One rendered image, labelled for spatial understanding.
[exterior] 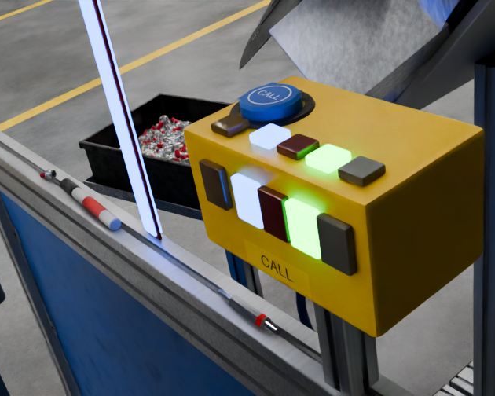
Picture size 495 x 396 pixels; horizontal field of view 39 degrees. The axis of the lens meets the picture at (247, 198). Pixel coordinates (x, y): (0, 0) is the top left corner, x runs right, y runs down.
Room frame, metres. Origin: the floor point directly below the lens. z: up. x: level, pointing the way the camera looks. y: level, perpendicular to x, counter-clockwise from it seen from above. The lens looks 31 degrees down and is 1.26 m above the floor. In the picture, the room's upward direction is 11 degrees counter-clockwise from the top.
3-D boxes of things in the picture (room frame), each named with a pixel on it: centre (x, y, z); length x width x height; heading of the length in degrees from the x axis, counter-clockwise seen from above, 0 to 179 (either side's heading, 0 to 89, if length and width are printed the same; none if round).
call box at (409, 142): (0.38, -0.05, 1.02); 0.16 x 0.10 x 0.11; 34
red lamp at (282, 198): (0.34, -0.01, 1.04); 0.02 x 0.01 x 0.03; 34
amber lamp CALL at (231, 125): (0.40, 0.00, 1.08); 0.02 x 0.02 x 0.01; 34
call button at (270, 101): (0.41, -0.03, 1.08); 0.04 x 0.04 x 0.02
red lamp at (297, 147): (0.35, -0.03, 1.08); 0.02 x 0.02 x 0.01; 34
